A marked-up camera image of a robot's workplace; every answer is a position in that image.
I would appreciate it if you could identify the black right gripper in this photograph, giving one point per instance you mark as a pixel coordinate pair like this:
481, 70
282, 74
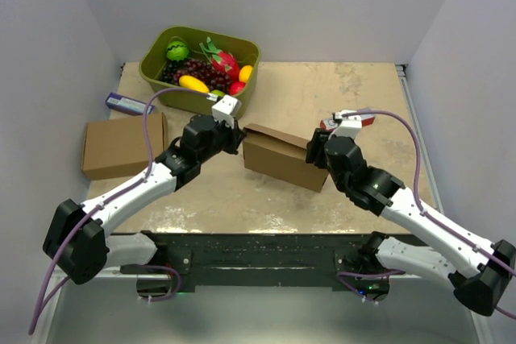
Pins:
314, 149

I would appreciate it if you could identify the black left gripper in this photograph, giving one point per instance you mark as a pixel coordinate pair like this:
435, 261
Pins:
235, 134

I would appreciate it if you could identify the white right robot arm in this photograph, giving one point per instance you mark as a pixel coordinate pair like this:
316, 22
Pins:
477, 270

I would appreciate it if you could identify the closed brown cardboard box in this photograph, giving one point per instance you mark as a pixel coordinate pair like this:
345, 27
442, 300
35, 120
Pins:
114, 148

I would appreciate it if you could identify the purple rectangular box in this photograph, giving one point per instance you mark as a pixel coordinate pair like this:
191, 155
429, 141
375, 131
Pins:
125, 104

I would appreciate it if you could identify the red white snack packet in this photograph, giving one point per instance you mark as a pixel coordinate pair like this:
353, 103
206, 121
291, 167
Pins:
363, 116

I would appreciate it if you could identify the green toy lime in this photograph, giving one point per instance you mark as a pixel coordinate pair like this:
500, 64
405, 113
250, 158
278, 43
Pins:
217, 93

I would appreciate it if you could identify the red toy apple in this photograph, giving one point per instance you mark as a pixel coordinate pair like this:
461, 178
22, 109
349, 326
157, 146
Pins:
236, 87

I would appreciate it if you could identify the dark purple toy grapes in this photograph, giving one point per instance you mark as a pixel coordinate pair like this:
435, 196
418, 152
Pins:
205, 72

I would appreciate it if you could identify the orange toy fruit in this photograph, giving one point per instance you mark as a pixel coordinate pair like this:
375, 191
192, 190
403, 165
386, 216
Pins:
245, 73

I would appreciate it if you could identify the pink toy dragon fruit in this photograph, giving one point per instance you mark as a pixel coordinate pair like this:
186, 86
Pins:
220, 60

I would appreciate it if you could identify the black toy grapes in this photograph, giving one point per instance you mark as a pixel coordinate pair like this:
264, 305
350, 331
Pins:
169, 72

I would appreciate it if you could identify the olive green plastic bin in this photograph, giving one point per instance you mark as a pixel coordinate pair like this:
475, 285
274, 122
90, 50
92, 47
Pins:
246, 52

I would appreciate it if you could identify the green toy melon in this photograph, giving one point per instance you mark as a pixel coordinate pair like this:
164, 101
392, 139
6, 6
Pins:
177, 51

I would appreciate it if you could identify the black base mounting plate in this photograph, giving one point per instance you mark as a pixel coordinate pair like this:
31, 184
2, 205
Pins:
263, 260

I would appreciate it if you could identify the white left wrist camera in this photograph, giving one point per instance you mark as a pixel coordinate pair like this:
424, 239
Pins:
224, 108

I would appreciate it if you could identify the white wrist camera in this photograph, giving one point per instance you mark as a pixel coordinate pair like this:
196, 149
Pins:
224, 108
349, 124

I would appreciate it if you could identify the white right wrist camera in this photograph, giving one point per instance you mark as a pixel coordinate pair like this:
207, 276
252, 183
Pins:
349, 124

